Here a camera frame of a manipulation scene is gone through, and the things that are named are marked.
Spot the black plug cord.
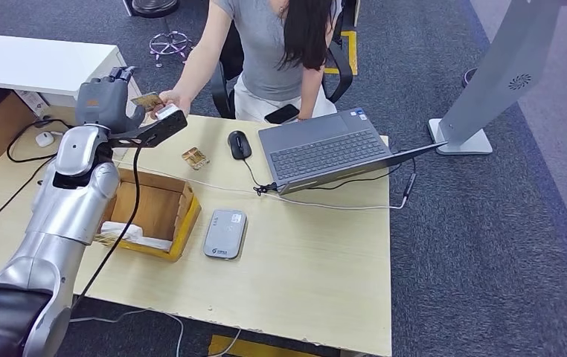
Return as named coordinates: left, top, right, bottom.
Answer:
left=0, top=155, right=58, bottom=239

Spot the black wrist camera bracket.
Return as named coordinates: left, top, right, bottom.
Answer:
left=107, top=109, right=189, bottom=149

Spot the black cable dongle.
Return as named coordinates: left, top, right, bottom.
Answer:
left=403, top=172, right=417, bottom=201

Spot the person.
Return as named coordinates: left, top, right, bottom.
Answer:
left=151, top=0, right=344, bottom=124

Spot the black adapter cord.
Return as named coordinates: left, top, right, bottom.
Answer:
left=6, top=118, right=75, bottom=164

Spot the white printed label box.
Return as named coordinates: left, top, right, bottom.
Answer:
left=14, top=91, right=51, bottom=119

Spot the black mouse cable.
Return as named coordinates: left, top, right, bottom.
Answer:
left=241, top=158, right=278, bottom=196

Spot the black office chair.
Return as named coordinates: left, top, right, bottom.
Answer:
left=209, top=4, right=354, bottom=120

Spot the gold printed card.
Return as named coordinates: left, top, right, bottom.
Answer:
left=181, top=147, right=211, bottom=172
left=130, top=91, right=165, bottom=112

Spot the black smartphone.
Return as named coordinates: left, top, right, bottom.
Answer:
left=264, top=103, right=300, bottom=125

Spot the white crumpled paper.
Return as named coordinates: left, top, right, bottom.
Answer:
left=100, top=222, right=173, bottom=252

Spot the person's right hand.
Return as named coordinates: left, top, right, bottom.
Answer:
left=151, top=90, right=192, bottom=119

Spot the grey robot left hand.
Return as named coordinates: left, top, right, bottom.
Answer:
left=75, top=66, right=147, bottom=134

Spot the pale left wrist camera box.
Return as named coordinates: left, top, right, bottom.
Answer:
left=155, top=103, right=181, bottom=122

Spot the black computer mouse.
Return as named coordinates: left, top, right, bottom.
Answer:
left=227, top=130, right=253, bottom=161

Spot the white cabinet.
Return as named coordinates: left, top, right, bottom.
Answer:
left=0, top=33, right=141, bottom=109

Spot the silver kiosk stand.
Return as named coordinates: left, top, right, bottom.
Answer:
left=427, top=0, right=567, bottom=157

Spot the open cardboard box yellow side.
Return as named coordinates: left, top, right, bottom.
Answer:
left=97, top=167, right=202, bottom=262

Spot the white hanging cable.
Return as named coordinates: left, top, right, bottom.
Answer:
left=68, top=307, right=186, bottom=357
left=209, top=329, right=243, bottom=357

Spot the yellow floor tape line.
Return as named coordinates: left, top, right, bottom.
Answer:
left=208, top=335, right=319, bottom=357

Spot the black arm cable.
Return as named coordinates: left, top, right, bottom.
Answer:
left=68, top=145, right=144, bottom=312

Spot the grey card reader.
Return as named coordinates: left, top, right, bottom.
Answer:
left=202, top=209, right=248, bottom=260

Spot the black stool chrome base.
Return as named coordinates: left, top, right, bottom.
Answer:
left=130, top=0, right=199, bottom=69

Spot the black laptop cable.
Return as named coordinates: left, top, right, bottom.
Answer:
left=308, top=160, right=417, bottom=193

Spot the grey laptop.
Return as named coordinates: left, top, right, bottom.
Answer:
left=257, top=107, right=447, bottom=196

